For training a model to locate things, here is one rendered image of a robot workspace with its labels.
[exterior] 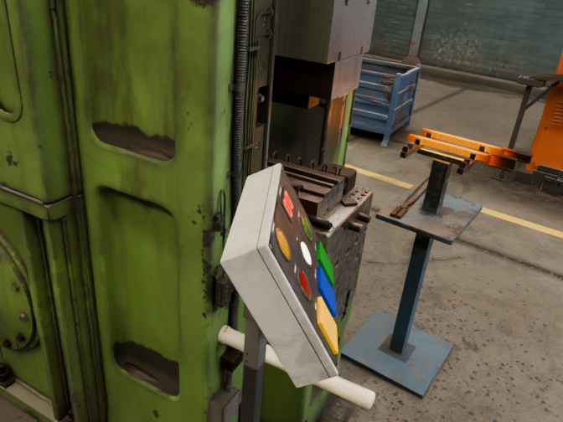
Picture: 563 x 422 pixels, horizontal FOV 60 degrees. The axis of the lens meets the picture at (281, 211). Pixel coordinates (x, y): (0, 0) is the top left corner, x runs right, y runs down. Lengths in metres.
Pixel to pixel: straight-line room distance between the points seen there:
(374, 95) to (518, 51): 4.14
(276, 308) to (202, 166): 0.46
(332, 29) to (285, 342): 0.72
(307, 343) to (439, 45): 8.54
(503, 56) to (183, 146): 8.02
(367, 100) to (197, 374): 4.02
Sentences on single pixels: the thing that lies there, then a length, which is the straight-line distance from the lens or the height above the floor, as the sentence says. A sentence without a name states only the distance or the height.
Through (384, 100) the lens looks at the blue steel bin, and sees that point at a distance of 5.07.
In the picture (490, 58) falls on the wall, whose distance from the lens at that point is 8.97.
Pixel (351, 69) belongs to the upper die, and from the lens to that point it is 1.38.
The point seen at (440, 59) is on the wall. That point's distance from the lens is 9.20.
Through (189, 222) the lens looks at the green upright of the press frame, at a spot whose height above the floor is 0.99.
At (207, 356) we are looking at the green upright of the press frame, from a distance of 1.43.
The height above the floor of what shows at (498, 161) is 1.01.
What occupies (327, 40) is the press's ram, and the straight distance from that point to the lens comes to 1.21.
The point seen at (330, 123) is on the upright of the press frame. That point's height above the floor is 1.09.
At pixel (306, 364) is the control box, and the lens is 0.86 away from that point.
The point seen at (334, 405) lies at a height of 0.00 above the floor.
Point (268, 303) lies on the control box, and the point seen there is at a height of 1.10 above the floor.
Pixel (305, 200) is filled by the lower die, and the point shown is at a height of 0.98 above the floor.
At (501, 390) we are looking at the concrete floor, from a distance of 2.45.
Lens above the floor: 1.57
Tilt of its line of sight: 27 degrees down
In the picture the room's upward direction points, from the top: 5 degrees clockwise
